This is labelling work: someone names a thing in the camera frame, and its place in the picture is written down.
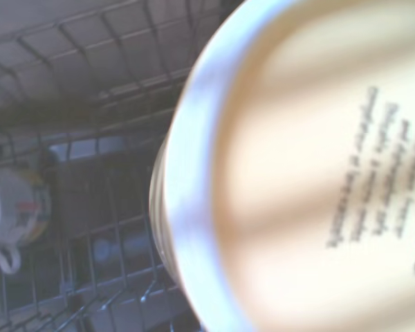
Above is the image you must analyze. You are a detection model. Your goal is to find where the dishwasher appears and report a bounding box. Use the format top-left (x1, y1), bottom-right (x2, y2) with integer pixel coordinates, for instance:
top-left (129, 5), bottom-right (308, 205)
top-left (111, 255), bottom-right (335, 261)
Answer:
top-left (0, 0), bottom-right (236, 332)

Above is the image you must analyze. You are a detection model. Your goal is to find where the white mug colourful print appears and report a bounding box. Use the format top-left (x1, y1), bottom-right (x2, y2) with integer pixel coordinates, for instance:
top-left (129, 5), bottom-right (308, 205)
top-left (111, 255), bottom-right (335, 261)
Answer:
top-left (0, 165), bottom-right (53, 275)

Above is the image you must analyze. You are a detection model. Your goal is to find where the yellow ribbed mug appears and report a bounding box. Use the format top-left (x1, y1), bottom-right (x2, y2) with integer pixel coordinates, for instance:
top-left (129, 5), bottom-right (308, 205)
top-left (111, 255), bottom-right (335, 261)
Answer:
top-left (148, 0), bottom-right (415, 332)

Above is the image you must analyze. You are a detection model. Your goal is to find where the white wire dishwasher rack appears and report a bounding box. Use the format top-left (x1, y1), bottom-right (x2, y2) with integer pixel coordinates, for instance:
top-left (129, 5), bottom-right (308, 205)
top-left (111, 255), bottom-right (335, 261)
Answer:
top-left (0, 0), bottom-right (236, 332)

